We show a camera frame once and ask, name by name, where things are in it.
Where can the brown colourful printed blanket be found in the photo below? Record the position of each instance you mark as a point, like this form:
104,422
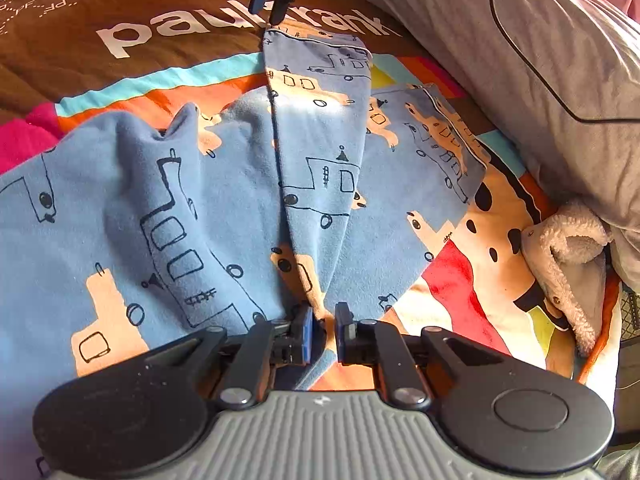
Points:
165,25

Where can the blue printed pants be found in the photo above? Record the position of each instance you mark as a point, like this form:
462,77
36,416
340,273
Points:
150,220

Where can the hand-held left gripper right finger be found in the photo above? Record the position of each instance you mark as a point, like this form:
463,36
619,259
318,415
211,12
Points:
341,336

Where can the beige fleece plush toy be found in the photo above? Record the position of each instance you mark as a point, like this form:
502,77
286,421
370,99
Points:
565,260

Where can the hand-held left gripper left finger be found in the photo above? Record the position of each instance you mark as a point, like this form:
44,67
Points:
303,336

